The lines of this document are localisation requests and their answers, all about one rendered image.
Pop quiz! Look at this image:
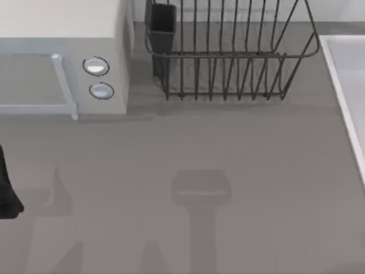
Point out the small round microwave knob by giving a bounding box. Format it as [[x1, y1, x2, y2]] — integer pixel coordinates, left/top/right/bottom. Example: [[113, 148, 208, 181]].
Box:
[[88, 82, 115, 100]]

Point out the pale microwave oven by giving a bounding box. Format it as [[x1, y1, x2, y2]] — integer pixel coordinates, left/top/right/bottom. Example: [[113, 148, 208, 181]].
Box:
[[0, 0, 135, 121]]

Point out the large round microwave knob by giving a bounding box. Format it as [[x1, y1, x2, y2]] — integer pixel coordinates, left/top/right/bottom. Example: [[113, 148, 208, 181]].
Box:
[[82, 56, 110, 77]]

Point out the black cutlery holder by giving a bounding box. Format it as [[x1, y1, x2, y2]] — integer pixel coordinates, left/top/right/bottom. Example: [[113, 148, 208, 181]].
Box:
[[145, 0, 177, 78]]

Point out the microwave oven door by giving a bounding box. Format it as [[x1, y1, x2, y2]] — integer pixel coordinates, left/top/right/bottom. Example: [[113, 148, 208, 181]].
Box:
[[0, 38, 79, 120]]

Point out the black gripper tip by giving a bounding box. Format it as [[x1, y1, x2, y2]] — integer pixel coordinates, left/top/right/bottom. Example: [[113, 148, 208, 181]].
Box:
[[0, 145, 25, 220]]

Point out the dark wire dish rack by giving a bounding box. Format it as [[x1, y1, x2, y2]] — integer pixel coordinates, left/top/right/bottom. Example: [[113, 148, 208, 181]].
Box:
[[144, 0, 320, 102]]

